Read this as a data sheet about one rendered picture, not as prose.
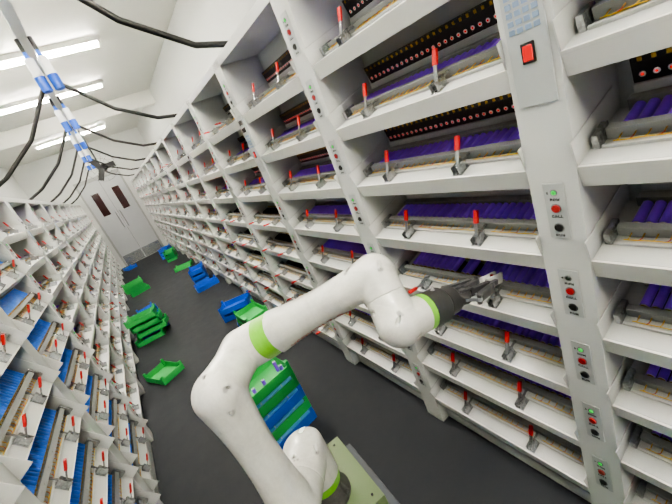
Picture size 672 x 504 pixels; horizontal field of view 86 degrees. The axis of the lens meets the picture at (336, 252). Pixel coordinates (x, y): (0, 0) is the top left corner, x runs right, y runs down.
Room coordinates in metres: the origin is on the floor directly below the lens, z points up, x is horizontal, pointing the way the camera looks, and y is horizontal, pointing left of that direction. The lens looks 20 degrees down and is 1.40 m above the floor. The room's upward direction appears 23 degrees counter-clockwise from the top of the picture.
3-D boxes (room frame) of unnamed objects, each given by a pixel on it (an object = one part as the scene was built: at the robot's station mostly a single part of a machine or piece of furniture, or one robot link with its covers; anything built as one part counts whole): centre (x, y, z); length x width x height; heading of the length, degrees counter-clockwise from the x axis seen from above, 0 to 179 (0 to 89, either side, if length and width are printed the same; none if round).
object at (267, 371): (1.57, 0.62, 0.36); 0.30 x 0.20 x 0.08; 125
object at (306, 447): (0.85, 0.33, 0.48); 0.16 x 0.13 x 0.19; 167
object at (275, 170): (1.95, 0.09, 0.91); 0.20 x 0.09 x 1.81; 117
